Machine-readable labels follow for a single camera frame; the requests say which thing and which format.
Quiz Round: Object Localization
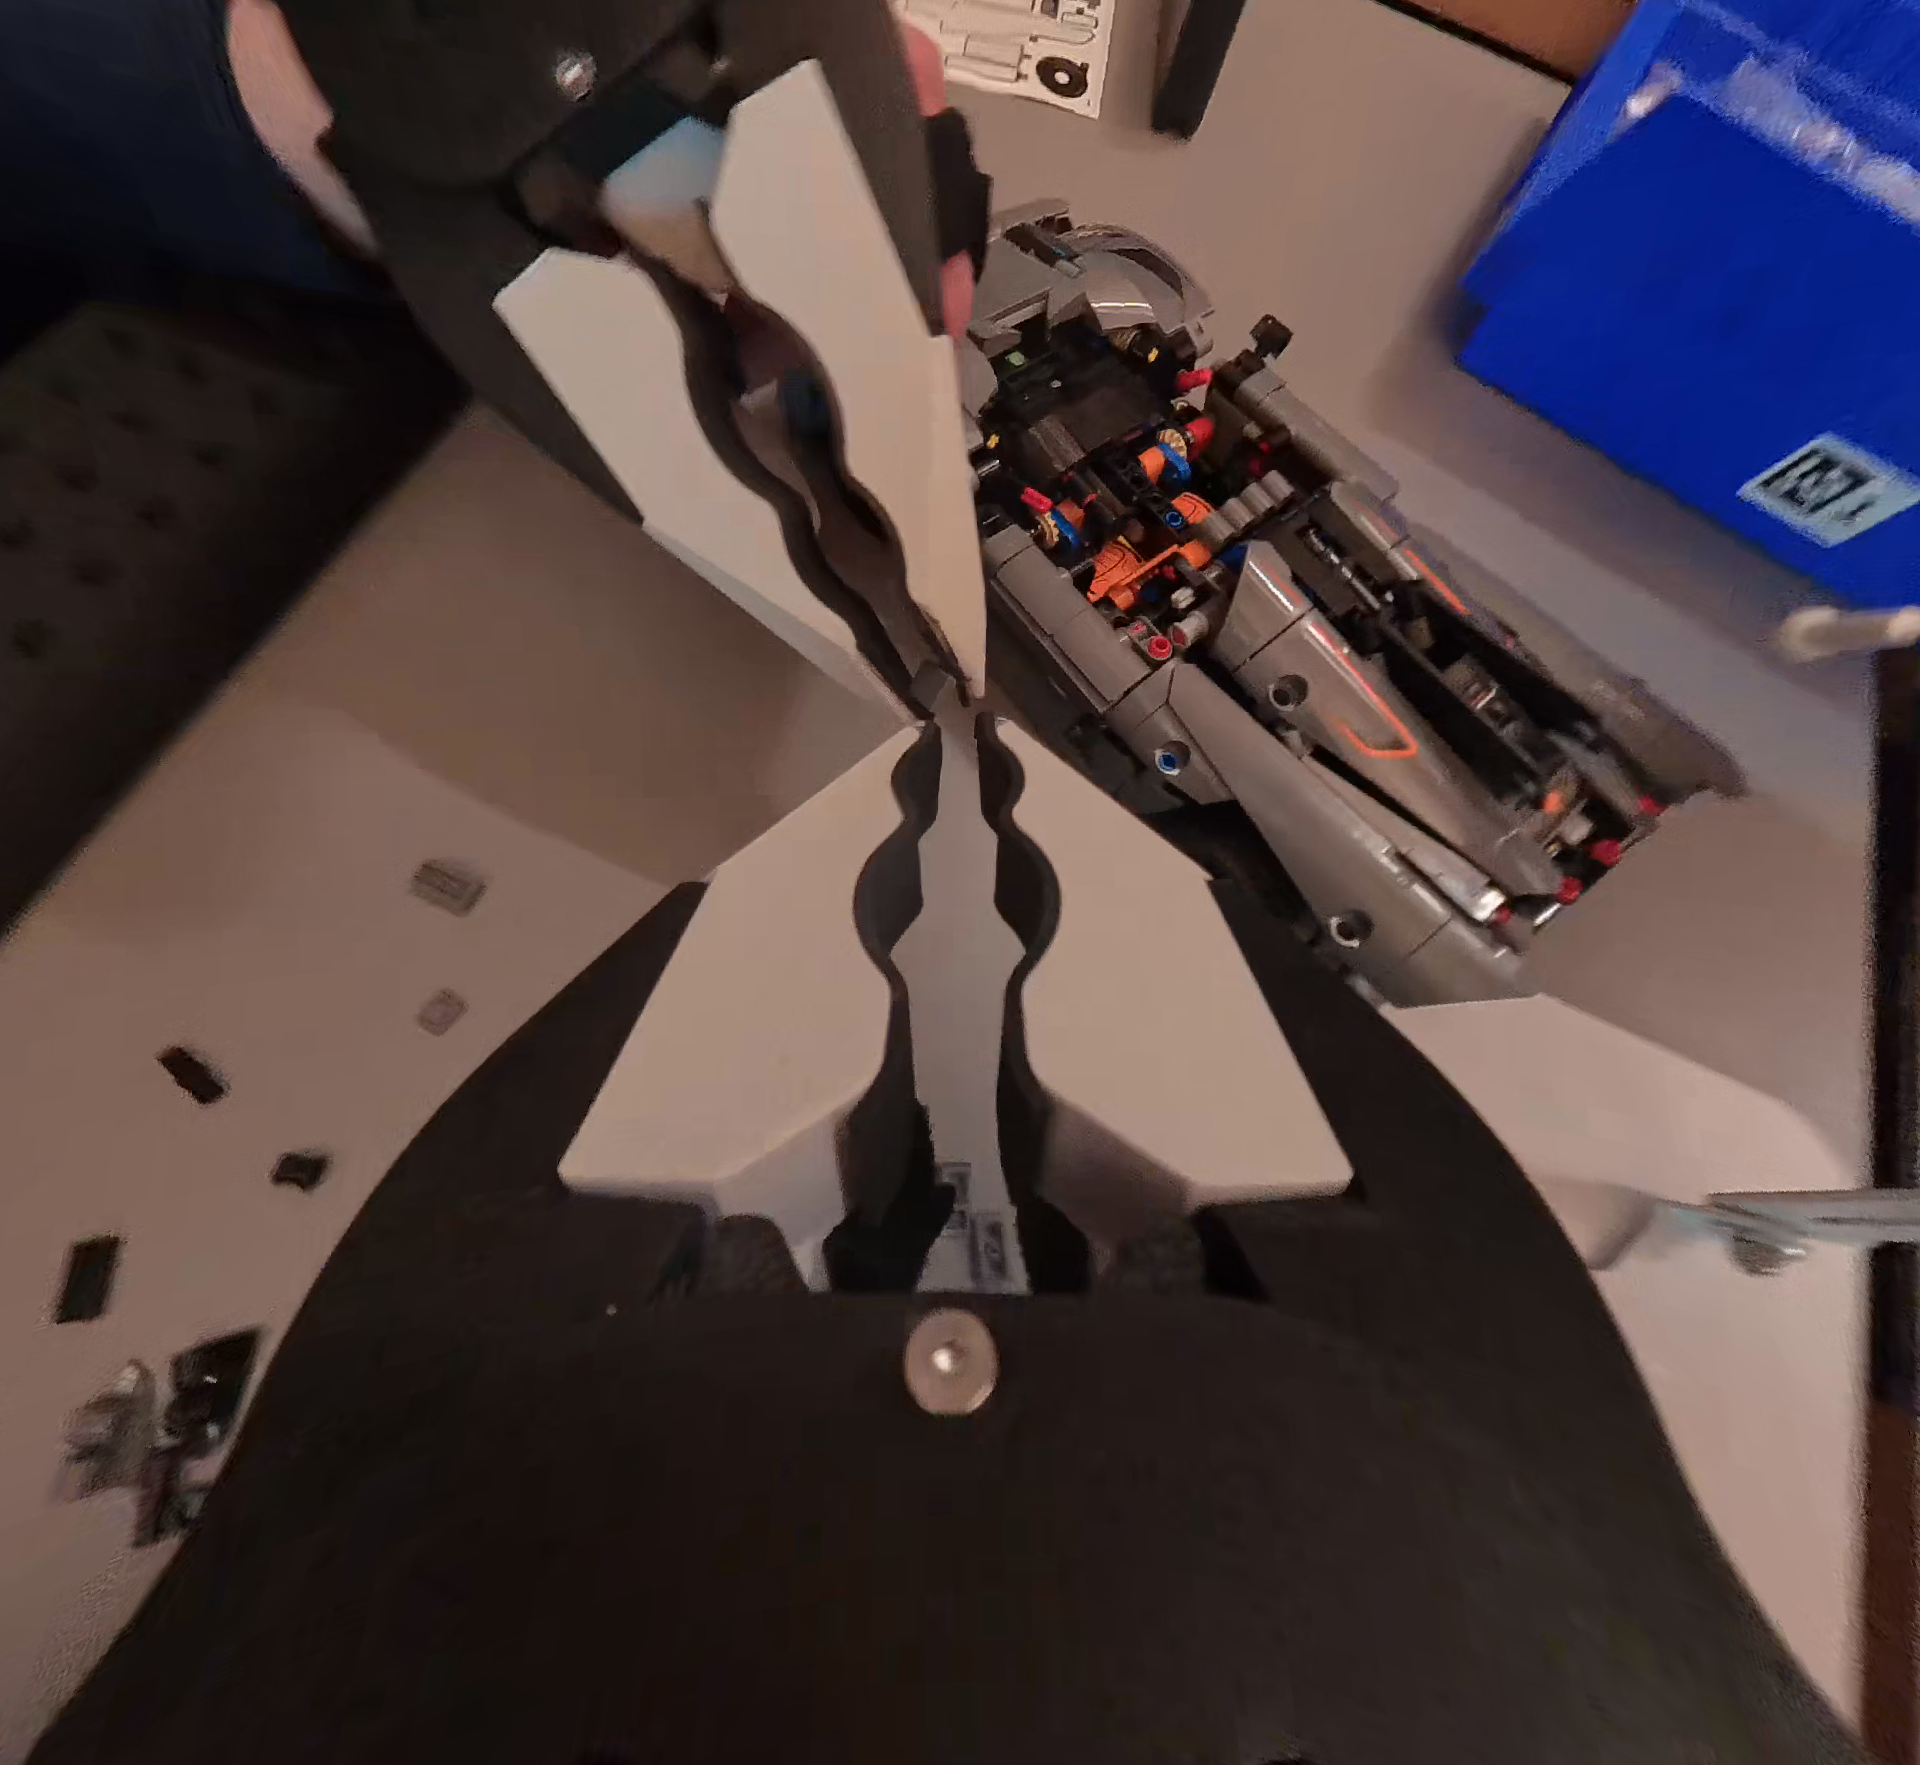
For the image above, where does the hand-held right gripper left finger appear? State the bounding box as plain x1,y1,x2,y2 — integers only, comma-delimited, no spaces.
555,723,962,1294

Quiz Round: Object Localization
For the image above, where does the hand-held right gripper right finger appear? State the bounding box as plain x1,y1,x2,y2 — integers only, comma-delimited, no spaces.
972,714,1360,1298

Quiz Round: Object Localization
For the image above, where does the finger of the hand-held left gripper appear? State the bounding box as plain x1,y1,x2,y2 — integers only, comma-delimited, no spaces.
491,242,939,725
601,61,993,709

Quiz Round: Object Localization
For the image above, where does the grey lego car model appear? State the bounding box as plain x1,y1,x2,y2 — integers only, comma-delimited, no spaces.
959,203,1750,1010

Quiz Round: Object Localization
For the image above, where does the cluster of small lego parts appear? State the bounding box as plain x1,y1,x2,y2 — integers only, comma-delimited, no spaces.
59,1326,260,1549

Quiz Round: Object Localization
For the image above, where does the person's left hand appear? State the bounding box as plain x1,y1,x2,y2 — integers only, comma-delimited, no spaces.
222,0,381,260

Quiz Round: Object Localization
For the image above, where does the black perforated mat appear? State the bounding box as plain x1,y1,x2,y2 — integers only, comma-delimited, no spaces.
0,296,469,935

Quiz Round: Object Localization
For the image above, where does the blue storage bin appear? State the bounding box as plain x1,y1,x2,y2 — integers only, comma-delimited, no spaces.
1453,0,1920,612

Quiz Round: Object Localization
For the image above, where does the steel bracket strip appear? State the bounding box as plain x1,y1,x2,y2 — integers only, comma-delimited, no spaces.
1656,1185,1920,1271

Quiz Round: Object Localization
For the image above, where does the white plug with cable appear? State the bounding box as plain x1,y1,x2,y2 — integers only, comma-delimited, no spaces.
1777,599,1889,668

